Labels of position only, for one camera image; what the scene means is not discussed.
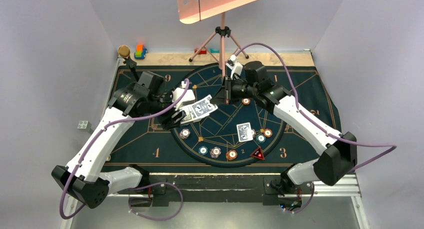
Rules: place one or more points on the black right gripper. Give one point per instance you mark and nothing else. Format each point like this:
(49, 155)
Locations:
(226, 93)

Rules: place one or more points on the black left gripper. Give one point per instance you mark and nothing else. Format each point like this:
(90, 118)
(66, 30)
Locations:
(167, 121)

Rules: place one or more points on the card sliding from deck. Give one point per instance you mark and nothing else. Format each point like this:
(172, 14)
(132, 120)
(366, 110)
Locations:
(203, 107)

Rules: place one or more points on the red chip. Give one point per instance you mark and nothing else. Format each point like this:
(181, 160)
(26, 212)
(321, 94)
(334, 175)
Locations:
(245, 101)
(267, 133)

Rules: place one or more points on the green poker chip stack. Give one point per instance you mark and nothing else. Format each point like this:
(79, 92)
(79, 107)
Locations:
(203, 150)

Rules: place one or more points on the dealt card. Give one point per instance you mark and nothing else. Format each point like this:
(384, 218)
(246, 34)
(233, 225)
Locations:
(244, 132)

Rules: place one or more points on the purple white poker chip stack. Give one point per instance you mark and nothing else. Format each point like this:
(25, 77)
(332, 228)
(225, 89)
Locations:
(215, 152)

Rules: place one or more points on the orange poker chip stack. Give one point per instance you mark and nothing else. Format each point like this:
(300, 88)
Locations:
(231, 155)

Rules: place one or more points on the red triangle dealer marker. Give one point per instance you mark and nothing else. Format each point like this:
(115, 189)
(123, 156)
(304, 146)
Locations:
(258, 154)

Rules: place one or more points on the blue playing card deck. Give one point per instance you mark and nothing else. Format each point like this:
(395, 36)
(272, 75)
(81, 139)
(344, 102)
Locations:
(192, 115)

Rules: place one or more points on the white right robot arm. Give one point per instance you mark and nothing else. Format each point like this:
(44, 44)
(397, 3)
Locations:
(336, 155)

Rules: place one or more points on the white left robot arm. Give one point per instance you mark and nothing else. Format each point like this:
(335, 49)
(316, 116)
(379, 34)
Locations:
(82, 178)

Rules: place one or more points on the round dark blue mat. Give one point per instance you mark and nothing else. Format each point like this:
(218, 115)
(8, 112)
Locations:
(219, 130)

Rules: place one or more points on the teal toy block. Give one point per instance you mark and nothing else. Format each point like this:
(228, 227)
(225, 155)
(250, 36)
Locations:
(215, 51)

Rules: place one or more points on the red toy block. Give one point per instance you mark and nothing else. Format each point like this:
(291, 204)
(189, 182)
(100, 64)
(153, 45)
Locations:
(202, 51)

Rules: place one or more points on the pink tripod stand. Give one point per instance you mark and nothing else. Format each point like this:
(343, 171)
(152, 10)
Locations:
(223, 32)

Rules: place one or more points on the colourful toy blocks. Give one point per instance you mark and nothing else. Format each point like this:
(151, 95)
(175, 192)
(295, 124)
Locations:
(140, 52)

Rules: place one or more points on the gold round lid jar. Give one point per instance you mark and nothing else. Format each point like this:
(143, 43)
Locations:
(124, 51)

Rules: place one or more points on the grey toy brick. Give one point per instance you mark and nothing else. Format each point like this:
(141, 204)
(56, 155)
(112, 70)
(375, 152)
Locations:
(85, 126)

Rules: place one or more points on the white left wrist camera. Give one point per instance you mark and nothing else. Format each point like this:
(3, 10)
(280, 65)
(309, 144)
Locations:
(187, 99)

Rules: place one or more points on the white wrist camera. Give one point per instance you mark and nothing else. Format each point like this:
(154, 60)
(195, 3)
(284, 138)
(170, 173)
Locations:
(187, 99)
(235, 67)

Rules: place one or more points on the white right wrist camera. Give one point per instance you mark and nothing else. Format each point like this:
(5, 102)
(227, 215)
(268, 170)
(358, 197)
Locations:
(235, 67)

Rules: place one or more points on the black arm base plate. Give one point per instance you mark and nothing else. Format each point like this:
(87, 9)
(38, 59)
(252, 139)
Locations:
(219, 188)

